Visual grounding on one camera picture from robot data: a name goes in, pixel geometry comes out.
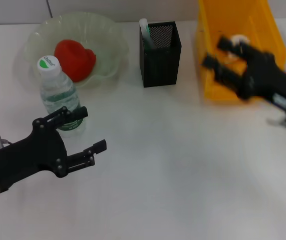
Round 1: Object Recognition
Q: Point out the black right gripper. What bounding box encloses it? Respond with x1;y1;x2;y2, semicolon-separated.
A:
201;36;286;111

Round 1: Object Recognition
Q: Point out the yellow plastic bin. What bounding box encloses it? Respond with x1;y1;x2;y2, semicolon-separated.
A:
195;0;286;102

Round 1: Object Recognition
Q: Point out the black mesh pen holder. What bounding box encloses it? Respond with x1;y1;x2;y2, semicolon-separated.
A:
139;21;183;88

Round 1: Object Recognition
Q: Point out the clear green-label water bottle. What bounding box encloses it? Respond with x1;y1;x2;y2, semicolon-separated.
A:
37;55;87;138

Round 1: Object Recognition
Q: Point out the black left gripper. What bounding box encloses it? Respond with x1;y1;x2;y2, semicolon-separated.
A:
0;106;108;193

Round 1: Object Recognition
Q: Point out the white paper ball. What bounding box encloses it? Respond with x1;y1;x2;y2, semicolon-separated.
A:
226;34;250;60

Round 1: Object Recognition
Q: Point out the red-orange toy fruit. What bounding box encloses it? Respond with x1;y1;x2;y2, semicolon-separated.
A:
54;39;97;83

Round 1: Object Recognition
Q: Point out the green utility knife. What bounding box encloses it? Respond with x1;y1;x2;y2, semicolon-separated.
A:
139;17;157;51

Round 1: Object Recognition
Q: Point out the green glass fruit plate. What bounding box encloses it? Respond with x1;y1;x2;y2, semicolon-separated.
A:
24;11;130;89

